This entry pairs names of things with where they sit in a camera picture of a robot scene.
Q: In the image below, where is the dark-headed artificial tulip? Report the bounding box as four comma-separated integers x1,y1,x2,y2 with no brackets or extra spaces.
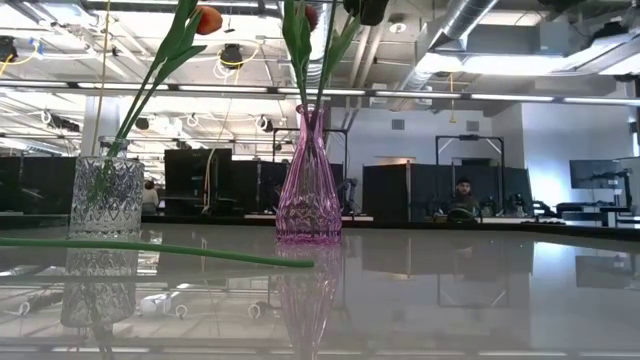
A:
312,0,391,116

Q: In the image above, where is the black ceiling dome device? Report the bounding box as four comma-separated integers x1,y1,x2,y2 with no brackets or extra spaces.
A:
220,43,245,70

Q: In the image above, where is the black rounded object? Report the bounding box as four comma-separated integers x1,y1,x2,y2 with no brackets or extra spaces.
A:
447,207,479,224

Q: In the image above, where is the dark office desk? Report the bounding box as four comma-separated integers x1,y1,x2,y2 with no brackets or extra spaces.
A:
555,201,632,227

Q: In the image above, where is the wide black partition panel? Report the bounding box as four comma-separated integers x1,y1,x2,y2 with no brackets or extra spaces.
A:
362,163,532,221

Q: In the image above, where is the silver smooth ventilation duct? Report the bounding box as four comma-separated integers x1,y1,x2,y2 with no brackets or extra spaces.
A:
399,0,501,99

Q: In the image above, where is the black computer monitor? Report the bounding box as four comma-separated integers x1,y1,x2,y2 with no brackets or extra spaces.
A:
163,147,234,217

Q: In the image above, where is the pink ribbed glass vase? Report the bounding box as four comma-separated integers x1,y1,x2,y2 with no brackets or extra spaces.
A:
275,103,344,246

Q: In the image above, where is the white building column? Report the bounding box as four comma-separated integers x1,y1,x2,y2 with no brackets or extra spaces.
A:
82,96,127,157

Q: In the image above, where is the thin yellow rope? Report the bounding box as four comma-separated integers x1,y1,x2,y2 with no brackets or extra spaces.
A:
92,0,111,156

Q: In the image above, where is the black ceiling device yellow cable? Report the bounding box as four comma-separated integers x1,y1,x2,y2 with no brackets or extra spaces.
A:
0,34,19,64

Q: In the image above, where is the hanging yellow cable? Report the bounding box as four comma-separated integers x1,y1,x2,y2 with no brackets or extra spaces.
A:
202,64,241,207

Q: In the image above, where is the wall-mounted dark screen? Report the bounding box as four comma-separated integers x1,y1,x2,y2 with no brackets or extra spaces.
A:
569,158,626,190

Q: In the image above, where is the artificial flower long green stem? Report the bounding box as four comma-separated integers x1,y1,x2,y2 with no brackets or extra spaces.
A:
0,236,316,269

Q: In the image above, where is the red artificial tulip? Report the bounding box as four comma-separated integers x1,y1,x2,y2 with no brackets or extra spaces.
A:
89,0,224,211

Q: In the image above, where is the person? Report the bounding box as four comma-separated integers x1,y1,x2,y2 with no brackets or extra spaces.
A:
141,179,160,215
446,176,482,217

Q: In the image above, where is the long ceiling light bar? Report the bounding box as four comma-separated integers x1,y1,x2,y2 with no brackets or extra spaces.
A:
0,78,640,107

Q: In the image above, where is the yellow hanging cord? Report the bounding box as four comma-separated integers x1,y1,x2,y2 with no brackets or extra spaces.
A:
448,72,458,125

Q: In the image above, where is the clear cut-glass vase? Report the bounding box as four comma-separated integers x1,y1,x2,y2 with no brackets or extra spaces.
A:
68,135,146,240

